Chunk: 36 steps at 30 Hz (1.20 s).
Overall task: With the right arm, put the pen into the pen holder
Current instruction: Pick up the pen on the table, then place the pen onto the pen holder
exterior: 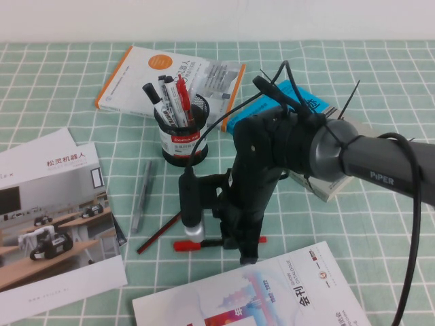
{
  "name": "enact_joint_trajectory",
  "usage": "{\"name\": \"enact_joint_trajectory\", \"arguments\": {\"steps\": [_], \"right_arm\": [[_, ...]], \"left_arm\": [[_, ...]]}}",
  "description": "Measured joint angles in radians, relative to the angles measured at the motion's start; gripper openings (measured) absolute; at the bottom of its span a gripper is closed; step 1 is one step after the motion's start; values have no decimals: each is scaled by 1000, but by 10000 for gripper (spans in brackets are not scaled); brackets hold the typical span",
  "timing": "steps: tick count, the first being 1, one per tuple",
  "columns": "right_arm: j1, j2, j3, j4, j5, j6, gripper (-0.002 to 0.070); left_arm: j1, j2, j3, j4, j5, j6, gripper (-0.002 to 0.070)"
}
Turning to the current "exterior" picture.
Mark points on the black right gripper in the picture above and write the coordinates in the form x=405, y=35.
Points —
x=253, y=163

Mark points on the red marker pen black barrel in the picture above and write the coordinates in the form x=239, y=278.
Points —
x=185, y=246

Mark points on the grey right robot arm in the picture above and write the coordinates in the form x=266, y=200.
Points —
x=374, y=159

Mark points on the grey translucent pen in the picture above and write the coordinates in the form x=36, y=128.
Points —
x=141, y=200

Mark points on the black mesh pen holder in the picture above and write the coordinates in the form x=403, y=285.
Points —
x=176, y=149

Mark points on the red gel pen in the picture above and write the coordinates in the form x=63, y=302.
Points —
x=181, y=90

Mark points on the white show catalogue magazine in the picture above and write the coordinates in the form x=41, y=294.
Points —
x=272, y=299

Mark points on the red and black pencil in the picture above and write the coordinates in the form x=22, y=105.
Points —
x=153, y=239

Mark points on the black zip tie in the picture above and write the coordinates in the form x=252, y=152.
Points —
x=310, y=183
x=350, y=98

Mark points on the blue and grey book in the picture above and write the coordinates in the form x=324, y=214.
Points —
x=334, y=188

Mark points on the green checked tablecloth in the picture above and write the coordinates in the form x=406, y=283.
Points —
x=374, y=237

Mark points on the whiteboard marker with black cap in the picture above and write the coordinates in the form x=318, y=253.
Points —
x=151, y=93
x=171, y=93
x=163, y=89

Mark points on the robot classroom photo brochure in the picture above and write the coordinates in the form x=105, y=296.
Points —
x=61, y=220

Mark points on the white book with orange edges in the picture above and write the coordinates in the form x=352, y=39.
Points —
x=136, y=78

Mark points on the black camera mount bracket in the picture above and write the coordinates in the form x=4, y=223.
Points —
x=214, y=192

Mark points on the black wrist camera silver lens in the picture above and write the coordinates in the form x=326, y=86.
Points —
x=192, y=203

